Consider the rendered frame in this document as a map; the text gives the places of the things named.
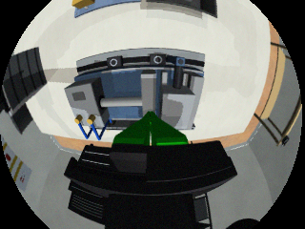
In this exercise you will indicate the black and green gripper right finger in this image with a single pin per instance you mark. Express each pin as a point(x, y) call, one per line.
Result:
point(164, 134)

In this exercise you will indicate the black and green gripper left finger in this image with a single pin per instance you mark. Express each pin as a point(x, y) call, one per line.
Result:
point(138, 133)

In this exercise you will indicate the yellow brass block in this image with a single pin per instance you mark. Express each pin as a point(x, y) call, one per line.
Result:
point(82, 3)

